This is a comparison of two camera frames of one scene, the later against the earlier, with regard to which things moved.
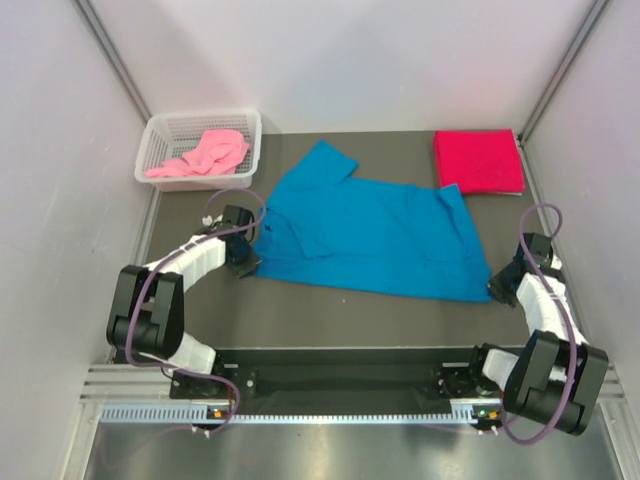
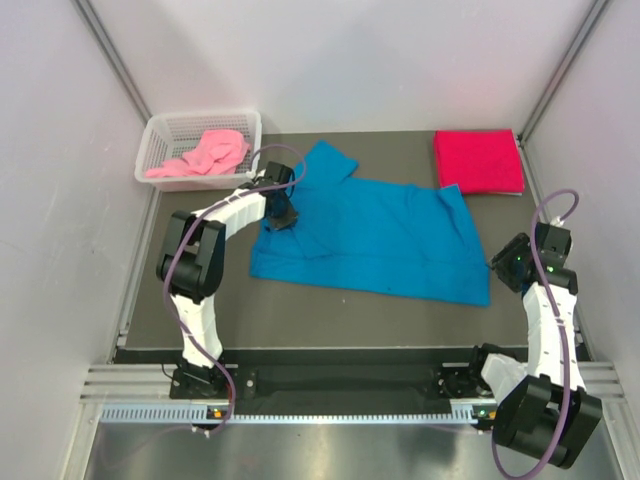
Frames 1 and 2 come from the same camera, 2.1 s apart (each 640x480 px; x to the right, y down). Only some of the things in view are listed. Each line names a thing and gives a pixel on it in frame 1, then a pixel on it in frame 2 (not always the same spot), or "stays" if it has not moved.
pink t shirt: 219,151 stays
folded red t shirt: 480,161 stays
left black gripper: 250,264 -> 288,218
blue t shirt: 323,225 stays
